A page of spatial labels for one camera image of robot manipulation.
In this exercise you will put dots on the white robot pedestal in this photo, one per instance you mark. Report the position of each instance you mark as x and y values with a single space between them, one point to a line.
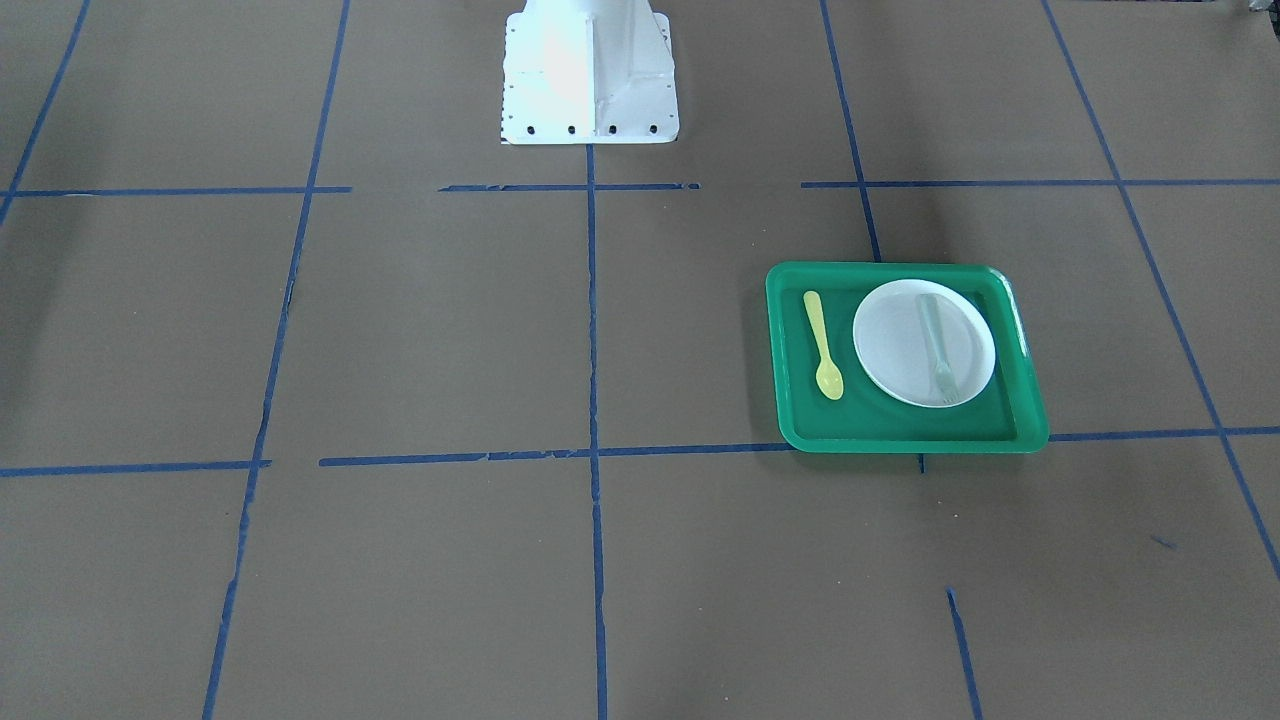
582 72

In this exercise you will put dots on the green plastic tray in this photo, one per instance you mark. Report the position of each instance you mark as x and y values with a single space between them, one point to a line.
1008 418

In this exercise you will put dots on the white round plate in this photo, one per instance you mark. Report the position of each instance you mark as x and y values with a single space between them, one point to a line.
889 341

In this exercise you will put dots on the yellow plastic spoon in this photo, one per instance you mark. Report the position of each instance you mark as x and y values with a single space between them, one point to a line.
828 377

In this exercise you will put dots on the pale green plastic fork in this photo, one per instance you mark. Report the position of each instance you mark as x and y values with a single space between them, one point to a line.
942 373

